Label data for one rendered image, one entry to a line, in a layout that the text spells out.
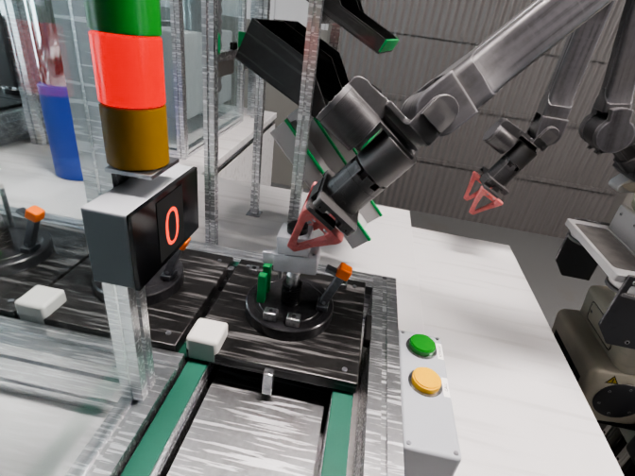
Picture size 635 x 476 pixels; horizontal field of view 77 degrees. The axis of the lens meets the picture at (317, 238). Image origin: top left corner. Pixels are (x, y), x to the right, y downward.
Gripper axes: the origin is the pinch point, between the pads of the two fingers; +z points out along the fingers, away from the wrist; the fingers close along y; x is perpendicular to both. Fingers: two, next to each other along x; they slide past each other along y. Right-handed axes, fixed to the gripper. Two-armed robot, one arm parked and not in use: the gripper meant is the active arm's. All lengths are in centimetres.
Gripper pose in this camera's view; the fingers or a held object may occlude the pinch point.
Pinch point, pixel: (297, 236)
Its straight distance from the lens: 57.4
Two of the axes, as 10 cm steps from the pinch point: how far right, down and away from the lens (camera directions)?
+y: -1.4, 5.1, -8.5
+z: -6.8, 5.8, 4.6
